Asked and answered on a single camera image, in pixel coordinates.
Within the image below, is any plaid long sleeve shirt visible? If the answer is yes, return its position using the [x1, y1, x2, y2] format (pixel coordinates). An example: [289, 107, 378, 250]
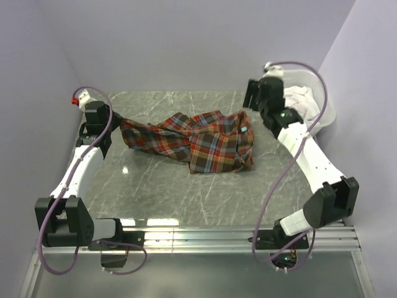
[120, 111, 254, 174]

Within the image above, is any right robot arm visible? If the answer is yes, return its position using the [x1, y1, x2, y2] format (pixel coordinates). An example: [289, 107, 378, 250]
[243, 77, 359, 248]

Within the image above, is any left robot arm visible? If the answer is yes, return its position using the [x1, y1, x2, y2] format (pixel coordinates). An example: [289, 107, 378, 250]
[35, 98, 125, 250]

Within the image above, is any white plastic basket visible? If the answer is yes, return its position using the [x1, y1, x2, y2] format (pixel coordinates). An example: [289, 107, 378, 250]
[283, 70, 336, 136]

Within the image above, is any white shirt in basket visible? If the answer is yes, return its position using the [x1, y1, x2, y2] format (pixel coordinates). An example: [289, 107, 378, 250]
[283, 86, 320, 124]

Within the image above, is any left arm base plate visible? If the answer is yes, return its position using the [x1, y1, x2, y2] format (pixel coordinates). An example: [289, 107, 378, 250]
[87, 230, 145, 251]

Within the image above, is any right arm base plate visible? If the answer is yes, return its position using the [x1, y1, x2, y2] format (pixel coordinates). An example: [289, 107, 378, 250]
[256, 229, 310, 250]

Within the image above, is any black box under rail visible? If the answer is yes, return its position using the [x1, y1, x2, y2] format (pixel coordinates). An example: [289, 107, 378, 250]
[100, 248, 129, 269]

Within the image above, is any aluminium rail frame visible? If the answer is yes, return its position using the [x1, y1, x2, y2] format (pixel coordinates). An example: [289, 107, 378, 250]
[18, 136, 378, 298]

